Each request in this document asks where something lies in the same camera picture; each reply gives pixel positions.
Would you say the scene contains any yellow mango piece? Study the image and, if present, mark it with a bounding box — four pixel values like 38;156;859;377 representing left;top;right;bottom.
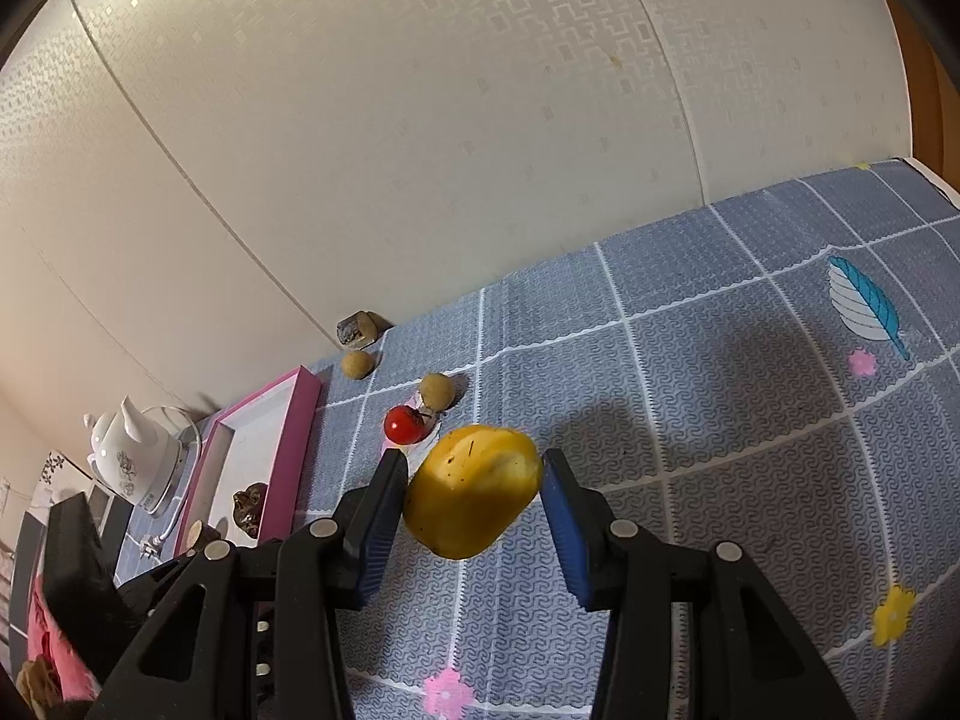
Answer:
403;424;544;561

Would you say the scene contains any pink cardboard box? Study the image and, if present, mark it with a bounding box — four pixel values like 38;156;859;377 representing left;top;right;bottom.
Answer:
174;365;323;552

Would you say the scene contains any red cherry tomato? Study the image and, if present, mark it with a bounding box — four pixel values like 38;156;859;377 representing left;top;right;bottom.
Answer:
384;405;426;445

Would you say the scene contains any red cloth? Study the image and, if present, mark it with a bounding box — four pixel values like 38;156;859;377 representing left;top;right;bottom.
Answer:
22;577;106;698

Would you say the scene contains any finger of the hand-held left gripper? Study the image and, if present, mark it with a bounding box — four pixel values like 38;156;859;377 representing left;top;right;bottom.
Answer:
112;549;215;616
43;493;151;665

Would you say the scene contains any grey nightstand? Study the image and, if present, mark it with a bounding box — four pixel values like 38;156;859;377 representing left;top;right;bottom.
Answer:
11;484;136;616

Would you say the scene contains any blue-grey checked tablecloth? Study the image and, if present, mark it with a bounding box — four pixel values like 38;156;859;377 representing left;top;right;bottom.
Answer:
112;157;960;720

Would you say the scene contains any silver kettle base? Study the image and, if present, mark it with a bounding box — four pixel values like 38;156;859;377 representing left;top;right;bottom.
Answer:
142;457;190;518

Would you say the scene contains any small sugarcane piece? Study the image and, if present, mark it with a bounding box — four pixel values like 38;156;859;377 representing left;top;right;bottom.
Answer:
336;310;380;350

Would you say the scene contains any brown fuzzy object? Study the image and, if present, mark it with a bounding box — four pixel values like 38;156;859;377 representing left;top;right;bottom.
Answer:
15;656;65;713

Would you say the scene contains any dark brown water chestnut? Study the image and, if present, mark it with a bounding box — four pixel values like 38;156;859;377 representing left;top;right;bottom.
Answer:
231;481;271;537

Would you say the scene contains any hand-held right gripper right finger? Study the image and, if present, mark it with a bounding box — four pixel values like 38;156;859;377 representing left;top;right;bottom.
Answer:
541;448;856;720

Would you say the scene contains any white floral ceramic kettle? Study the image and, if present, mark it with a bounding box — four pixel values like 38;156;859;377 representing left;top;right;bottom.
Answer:
82;395;185;507

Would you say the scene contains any wooden door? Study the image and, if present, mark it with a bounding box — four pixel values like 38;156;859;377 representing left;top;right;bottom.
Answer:
877;0;960;196

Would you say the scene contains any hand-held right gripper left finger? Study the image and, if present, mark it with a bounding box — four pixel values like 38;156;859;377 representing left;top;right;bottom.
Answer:
90;451;410;720

